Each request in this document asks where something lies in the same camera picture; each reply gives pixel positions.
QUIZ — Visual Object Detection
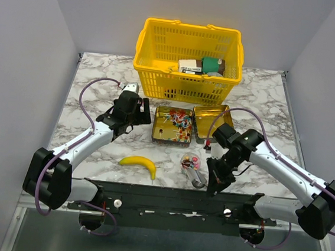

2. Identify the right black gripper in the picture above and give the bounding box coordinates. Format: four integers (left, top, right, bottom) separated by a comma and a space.
203, 148, 245, 200

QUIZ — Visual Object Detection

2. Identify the shiny metal scoop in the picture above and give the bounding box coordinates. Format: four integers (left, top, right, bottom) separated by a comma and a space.
186, 168, 207, 189

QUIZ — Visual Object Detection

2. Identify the candy tin box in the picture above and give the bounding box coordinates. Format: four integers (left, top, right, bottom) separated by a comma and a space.
151, 105, 233, 148

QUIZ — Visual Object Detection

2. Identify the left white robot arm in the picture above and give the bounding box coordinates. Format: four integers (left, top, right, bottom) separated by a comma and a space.
22, 90, 151, 210

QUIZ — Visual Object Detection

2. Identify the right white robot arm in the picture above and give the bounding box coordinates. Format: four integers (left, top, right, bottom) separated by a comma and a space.
206, 123, 335, 240

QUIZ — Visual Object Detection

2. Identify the clear plastic jar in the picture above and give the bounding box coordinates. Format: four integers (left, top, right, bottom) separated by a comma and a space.
180, 152, 201, 174

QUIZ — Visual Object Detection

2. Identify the yellow banana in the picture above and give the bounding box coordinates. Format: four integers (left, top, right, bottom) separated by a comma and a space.
119, 156, 157, 181

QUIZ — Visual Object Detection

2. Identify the white and black box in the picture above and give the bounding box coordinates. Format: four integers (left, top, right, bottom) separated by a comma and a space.
178, 59, 203, 72

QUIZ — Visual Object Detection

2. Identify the yellow plastic shopping basket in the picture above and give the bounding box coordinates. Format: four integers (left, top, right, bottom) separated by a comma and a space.
133, 18, 244, 105

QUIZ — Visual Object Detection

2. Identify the green and brown bottle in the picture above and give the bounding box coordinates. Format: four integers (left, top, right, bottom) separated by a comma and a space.
201, 56, 226, 76

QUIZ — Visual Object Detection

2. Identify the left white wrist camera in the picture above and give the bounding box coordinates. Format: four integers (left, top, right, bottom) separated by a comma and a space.
119, 83, 139, 93

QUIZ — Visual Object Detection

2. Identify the aluminium frame rail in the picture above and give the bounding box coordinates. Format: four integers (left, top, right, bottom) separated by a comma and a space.
24, 182, 334, 239

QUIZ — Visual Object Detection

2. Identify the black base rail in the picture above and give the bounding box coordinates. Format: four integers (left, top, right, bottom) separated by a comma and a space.
67, 179, 265, 237

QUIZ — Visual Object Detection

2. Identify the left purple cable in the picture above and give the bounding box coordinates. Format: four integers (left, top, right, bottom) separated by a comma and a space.
31, 73, 131, 238

